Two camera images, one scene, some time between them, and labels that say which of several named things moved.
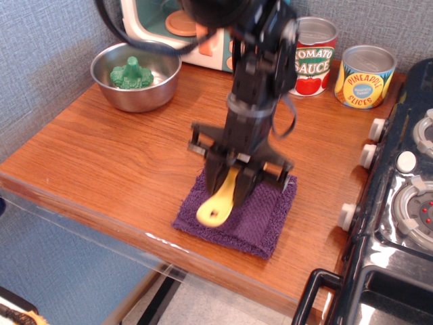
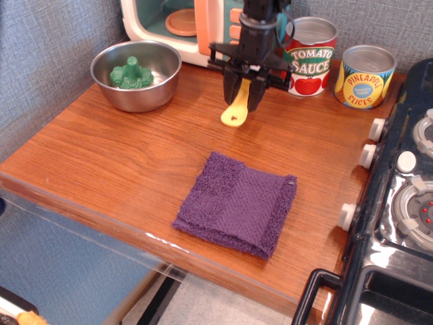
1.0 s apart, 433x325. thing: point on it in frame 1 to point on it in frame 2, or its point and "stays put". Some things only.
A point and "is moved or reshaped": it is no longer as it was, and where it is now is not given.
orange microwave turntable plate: [180, 22] stays put
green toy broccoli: [131, 76] stays put
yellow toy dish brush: [217, 210] is moved or reshaped
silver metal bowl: [164, 68] stays put
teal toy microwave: [168, 25] stays put
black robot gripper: [245, 137] to [252, 59]
